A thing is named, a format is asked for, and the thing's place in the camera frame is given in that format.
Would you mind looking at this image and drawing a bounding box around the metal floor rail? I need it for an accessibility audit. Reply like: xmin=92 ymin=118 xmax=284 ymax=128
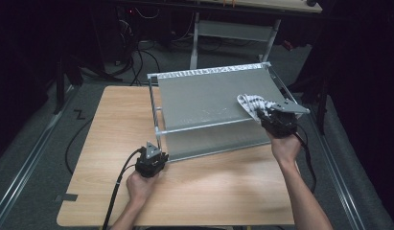
xmin=304 ymin=103 xmax=366 ymax=230
xmin=0 ymin=85 xmax=78 ymax=221

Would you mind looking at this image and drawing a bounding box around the silver metal shelf rack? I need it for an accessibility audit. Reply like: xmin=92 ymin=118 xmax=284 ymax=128
xmin=147 ymin=61 xmax=304 ymax=163

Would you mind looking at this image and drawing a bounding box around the desk with white legs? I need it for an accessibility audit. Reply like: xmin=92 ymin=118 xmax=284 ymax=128
xmin=189 ymin=0 xmax=323 ymax=73

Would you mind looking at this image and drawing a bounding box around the dark computer tower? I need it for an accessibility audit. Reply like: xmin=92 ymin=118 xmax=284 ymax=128
xmin=90 ymin=4 xmax=138 ymax=65

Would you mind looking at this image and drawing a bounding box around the grey tape piece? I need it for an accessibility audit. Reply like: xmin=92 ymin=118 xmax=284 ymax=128
xmin=55 ymin=193 xmax=79 ymax=203

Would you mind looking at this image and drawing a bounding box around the white black patterned cloth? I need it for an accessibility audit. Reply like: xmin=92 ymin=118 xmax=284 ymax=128
xmin=236 ymin=93 xmax=279 ymax=125

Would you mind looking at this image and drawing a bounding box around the person's right hand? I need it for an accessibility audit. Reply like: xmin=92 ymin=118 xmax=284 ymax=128
xmin=268 ymin=131 xmax=303 ymax=168

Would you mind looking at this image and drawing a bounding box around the left hand-held gripper black cable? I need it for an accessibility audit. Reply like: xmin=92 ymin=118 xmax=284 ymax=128
xmin=102 ymin=147 xmax=146 ymax=230

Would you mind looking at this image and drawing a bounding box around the right hand-held gripper black cable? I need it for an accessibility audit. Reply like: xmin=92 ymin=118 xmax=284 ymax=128
xmin=293 ymin=130 xmax=317 ymax=195

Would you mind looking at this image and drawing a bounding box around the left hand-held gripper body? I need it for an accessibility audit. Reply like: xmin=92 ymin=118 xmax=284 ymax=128
xmin=135 ymin=141 xmax=163 ymax=178

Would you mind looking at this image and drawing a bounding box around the black cable bundle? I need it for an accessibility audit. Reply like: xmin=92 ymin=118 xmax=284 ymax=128
xmin=117 ymin=18 xmax=162 ymax=86

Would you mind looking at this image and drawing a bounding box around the thin black floor cable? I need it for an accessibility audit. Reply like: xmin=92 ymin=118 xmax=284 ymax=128
xmin=64 ymin=118 xmax=93 ymax=175

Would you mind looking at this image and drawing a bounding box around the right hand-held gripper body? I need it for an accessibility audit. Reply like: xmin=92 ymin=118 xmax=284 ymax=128
xmin=257 ymin=99 xmax=311 ymax=139

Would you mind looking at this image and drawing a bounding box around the hand-held gripper black cable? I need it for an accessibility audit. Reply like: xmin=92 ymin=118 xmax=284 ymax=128
xmin=293 ymin=130 xmax=317 ymax=195
xmin=102 ymin=147 xmax=146 ymax=230

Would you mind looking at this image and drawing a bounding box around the person's left hand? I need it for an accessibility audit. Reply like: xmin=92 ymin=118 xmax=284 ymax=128
xmin=126 ymin=172 xmax=159 ymax=206

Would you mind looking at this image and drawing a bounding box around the dark metal stand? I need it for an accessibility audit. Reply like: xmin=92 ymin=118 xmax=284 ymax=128
xmin=53 ymin=52 xmax=85 ymax=115
xmin=274 ymin=61 xmax=330 ymax=135

